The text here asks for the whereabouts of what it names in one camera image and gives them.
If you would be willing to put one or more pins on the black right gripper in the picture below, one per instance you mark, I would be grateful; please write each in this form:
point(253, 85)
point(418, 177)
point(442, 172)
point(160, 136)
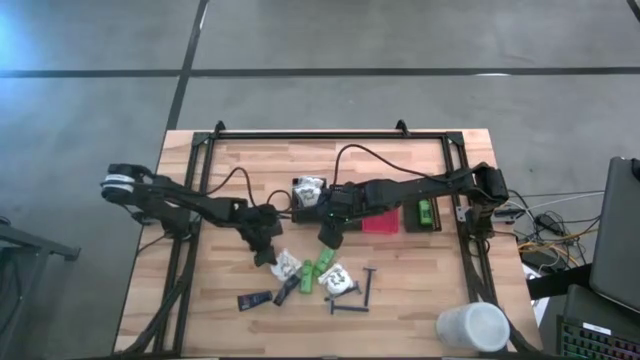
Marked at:
point(345, 200)

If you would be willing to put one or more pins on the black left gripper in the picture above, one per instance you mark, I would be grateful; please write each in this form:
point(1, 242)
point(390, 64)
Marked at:
point(260, 225)

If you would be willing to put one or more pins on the clear bag of cotton pads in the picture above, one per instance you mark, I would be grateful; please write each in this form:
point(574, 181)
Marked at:
point(286, 265)
point(306, 196)
point(336, 278)
point(311, 181)

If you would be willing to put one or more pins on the green plastic travel bottle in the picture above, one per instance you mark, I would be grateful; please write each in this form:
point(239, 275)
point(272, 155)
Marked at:
point(306, 280)
point(425, 212)
point(324, 260)

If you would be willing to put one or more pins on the dark Dollar Shave Club tube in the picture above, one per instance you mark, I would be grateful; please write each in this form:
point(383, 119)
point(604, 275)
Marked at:
point(286, 291)
point(255, 300)

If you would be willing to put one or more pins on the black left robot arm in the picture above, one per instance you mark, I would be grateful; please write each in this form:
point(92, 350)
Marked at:
point(165, 197)

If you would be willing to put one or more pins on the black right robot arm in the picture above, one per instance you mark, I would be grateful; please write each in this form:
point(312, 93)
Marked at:
point(425, 187)

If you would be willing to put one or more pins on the black plastic basket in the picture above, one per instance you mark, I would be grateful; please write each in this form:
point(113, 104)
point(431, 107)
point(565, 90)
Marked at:
point(296, 215)
point(411, 215)
point(354, 226)

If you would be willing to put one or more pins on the red plastic basket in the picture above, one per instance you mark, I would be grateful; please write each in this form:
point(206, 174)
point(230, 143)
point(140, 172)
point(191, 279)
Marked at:
point(381, 222)

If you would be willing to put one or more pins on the white plastic jar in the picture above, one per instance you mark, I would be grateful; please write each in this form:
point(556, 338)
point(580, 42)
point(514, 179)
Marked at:
point(472, 327)

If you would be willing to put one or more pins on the black power adapter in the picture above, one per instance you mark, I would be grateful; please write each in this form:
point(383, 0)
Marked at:
point(537, 259)
point(549, 223)

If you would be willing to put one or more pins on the black stand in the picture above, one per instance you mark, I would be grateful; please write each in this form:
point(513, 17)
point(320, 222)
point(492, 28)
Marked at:
point(30, 245)

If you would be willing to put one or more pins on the backlit black keyboard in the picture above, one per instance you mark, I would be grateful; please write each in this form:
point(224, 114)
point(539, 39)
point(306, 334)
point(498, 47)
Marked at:
point(595, 342)

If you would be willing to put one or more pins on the grey laptop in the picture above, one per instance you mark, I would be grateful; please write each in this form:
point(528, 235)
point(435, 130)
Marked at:
point(617, 230)

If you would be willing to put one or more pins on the black metal table frame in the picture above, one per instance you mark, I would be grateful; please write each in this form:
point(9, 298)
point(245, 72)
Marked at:
point(325, 135)

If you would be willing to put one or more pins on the white metal bracket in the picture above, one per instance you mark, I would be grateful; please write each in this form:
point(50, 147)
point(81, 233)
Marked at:
point(462, 213)

